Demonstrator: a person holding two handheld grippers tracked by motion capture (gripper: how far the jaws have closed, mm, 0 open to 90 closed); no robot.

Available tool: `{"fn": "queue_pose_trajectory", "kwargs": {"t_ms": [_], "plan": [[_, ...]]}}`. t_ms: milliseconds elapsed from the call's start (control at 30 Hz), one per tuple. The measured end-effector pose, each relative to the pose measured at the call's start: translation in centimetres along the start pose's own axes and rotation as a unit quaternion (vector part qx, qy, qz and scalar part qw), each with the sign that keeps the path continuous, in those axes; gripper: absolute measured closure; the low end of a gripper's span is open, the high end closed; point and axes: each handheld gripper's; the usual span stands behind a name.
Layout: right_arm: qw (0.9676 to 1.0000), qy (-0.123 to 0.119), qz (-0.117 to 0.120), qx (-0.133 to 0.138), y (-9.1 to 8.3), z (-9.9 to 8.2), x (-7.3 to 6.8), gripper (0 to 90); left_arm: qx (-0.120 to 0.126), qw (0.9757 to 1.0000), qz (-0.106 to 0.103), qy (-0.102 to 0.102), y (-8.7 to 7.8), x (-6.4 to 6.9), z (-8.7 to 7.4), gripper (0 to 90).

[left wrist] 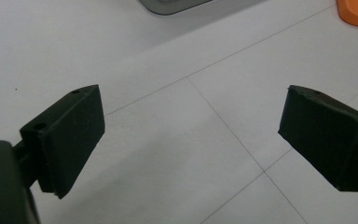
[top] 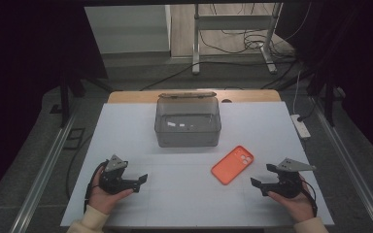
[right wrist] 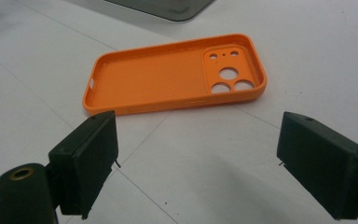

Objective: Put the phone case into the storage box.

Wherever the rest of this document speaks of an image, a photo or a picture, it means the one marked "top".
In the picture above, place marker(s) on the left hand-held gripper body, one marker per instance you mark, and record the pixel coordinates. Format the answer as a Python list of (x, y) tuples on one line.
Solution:
[(111, 181)]

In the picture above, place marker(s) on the orange phone case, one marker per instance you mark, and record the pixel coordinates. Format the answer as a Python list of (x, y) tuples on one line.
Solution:
[(232, 165)]

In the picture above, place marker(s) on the person's left hand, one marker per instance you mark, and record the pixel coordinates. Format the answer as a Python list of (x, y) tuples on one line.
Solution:
[(102, 199)]

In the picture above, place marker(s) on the white power strip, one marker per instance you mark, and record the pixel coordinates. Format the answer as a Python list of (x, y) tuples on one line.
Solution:
[(301, 126)]

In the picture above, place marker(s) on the grey metal stand frame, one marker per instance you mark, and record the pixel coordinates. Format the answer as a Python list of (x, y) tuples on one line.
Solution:
[(196, 39)]

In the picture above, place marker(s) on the white cabinet panel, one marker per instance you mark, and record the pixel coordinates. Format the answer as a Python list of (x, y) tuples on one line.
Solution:
[(126, 29)]

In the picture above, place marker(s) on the white table mat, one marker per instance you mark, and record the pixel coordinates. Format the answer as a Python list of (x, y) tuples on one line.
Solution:
[(181, 200)]

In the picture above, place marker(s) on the transparent grey storage box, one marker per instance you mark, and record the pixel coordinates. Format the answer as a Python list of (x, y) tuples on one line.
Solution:
[(187, 134)]

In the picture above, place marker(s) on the aluminium floor rail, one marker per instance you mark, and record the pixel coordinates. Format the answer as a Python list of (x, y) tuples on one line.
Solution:
[(42, 171), (353, 168)]

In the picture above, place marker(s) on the person's right hand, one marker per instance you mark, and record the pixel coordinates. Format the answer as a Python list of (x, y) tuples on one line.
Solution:
[(299, 207)]

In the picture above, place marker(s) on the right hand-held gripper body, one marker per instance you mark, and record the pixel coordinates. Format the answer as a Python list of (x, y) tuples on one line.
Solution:
[(288, 184)]

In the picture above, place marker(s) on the black stand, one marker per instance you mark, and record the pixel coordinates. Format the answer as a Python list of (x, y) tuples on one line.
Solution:
[(65, 97), (329, 100)]

